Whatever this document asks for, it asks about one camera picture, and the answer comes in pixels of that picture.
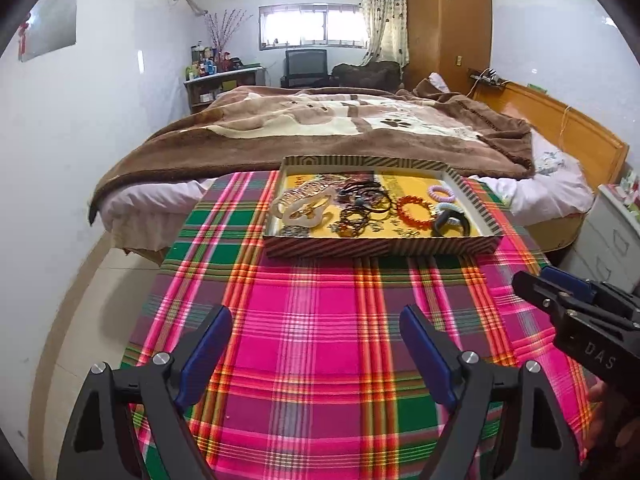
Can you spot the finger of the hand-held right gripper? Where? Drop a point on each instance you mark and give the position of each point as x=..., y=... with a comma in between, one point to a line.
x=567, y=282
x=542, y=297

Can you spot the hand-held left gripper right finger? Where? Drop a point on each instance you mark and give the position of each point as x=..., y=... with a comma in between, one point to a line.
x=425, y=355

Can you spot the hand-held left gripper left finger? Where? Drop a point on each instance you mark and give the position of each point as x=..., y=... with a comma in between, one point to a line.
x=205, y=355

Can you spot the striped cardboard tray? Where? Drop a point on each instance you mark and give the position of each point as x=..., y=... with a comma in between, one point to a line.
x=380, y=250

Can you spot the person's right hand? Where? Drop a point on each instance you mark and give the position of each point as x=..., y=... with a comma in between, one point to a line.
x=596, y=410

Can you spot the white bedside cabinet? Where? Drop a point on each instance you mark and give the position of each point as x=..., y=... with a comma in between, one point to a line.
x=605, y=240

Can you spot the bed with white sheet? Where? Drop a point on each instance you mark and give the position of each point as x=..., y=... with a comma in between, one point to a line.
x=545, y=195

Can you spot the pink plaid tablecloth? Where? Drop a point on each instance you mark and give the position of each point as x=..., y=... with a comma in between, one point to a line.
x=310, y=335

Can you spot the black bangle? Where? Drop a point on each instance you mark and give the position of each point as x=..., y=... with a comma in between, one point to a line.
x=462, y=225

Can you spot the floral white pillow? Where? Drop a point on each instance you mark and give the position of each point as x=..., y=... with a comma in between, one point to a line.
x=552, y=157

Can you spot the wooden headboard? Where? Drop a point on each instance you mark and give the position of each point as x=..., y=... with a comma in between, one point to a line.
x=575, y=130

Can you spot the white bangle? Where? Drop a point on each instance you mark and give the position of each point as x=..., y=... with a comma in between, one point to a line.
x=300, y=217

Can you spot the brown paw print blanket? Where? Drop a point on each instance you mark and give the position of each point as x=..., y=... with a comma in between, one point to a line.
x=250, y=145

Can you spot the white shelf desk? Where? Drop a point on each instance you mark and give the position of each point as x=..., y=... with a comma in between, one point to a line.
x=220, y=85

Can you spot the wooden wardrobe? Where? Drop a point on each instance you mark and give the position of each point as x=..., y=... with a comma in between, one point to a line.
x=445, y=20

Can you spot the cluster of bottles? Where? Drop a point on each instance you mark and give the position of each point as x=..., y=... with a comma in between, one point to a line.
x=210, y=65

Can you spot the small television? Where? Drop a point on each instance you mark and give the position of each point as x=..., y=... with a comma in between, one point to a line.
x=305, y=62

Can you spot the vase of pink branches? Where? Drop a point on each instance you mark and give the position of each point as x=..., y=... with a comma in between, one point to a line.
x=225, y=32

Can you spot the patterned curtain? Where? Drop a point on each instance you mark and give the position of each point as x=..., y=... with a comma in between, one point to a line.
x=382, y=10

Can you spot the window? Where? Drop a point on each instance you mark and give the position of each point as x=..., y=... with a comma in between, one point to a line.
x=300, y=25

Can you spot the shiny wall poster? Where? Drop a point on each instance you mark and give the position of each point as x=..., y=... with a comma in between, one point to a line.
x=50, y=25

